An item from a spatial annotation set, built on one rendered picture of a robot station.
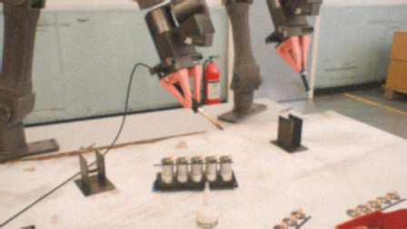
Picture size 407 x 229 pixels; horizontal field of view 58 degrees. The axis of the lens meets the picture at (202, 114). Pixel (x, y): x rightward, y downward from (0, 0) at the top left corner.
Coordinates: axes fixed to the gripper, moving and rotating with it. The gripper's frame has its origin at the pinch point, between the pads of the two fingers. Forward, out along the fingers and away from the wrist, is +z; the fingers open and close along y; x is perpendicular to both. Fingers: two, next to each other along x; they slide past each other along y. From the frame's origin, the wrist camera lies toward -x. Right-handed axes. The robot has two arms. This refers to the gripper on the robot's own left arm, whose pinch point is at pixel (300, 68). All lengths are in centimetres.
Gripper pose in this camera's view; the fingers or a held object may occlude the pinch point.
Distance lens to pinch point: 88.8
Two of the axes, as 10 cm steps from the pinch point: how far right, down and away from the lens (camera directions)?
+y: 9.0, -1.3, 4.2
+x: -3.7, 2.9, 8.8
